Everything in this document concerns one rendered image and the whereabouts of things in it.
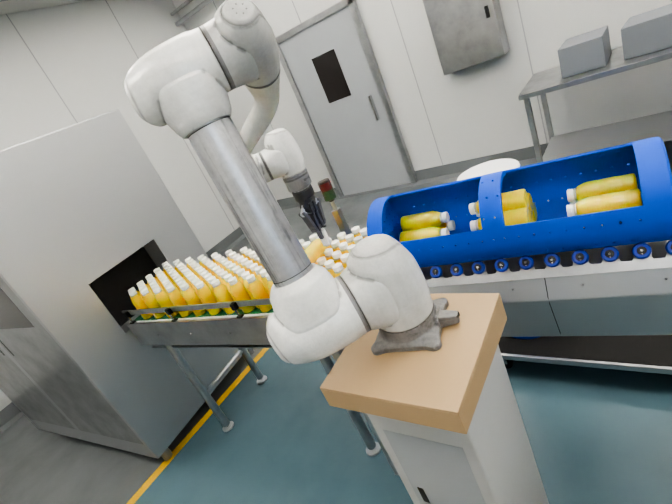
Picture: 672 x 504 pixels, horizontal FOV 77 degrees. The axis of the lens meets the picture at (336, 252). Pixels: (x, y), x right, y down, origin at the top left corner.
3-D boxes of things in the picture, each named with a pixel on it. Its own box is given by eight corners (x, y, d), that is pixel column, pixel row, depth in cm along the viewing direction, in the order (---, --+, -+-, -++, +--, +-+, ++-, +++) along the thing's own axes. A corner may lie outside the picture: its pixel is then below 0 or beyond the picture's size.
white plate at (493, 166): (447, 189, 194) (448, 191, 194) (508, 180, 175) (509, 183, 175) (468, 164, 211) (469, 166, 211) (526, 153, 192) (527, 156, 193)
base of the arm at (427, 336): (457, 349, 97) (450, 332, 95) (371, 355, 108) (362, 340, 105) (464, 298, 111) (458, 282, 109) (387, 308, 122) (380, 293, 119)
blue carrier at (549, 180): (680, 259, 111) (672, 160, 100) (385, 286, 160) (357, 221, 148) (664, 208, 132) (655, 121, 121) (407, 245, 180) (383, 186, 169)
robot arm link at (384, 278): (446, 310, 101) (416, 234, 92) (381, 348, 100) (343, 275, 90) (416, 283, 116) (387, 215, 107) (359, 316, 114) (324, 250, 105)
